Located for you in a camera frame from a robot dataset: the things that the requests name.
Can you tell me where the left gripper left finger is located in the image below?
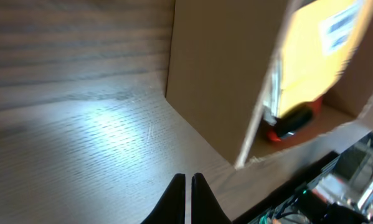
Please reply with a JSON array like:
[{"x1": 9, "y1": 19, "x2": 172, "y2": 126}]
[{"x1": 141, "y1": 174, "x2": 186, "y2": 224}]

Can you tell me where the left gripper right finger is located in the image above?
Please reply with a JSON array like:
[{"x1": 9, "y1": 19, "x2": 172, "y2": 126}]
[{"x1": 191, "y1": 173, "x2": 232, "y2": 224}]

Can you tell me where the long orange utility knife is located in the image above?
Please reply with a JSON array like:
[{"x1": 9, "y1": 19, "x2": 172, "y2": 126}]
[{"x1": 267, "y1": 96, "x2": 323, "y2": 142}]

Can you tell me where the brown cardboard box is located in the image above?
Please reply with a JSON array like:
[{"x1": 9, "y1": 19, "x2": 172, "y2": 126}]
[{"x1": 166, "y1": 1, "x2": 373, "y2": 169}]

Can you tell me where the yellow sticky note pad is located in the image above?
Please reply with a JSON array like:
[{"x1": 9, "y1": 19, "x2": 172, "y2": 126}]
[{"x1": 275, "y1": 0, "x2": 373, "y2": 118}]

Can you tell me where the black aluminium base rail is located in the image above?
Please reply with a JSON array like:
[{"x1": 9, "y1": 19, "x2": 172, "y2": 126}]
[{"x1": 232, "y1": 132, "x2": 373, "y2": 224}]

